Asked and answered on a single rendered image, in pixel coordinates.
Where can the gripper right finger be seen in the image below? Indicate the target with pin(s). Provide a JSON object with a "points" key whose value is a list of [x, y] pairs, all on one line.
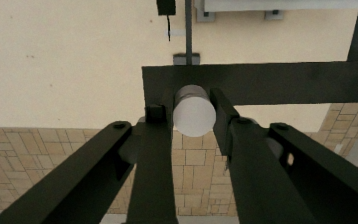
{"points": [[263, 192]]}

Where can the grey cylinder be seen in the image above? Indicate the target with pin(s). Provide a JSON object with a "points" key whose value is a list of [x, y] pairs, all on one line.
{"points": [[194, 114]]}

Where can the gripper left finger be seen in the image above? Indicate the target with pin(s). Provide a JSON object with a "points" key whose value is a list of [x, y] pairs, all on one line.
{"points": [[81, 189]]}

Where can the black straight rod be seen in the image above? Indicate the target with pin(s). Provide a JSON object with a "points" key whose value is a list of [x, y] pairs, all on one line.
{"points": [[166, 8]]}

